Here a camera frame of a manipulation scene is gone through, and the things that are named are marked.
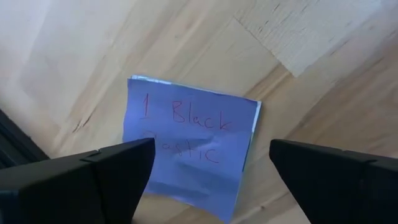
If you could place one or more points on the purple sticky note pad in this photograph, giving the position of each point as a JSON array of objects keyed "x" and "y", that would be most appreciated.
[{"x": 192, "y": 140}]

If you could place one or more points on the black aluminium table frame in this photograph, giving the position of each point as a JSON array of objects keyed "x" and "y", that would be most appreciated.
[{"x": 12, "y": 146}]

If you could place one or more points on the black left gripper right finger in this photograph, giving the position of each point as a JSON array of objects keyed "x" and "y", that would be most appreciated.
[{"x": 342, "y": 186}]

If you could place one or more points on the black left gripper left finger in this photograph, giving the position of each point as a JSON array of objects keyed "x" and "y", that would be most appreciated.
[{"x": 77, "y": 193}]

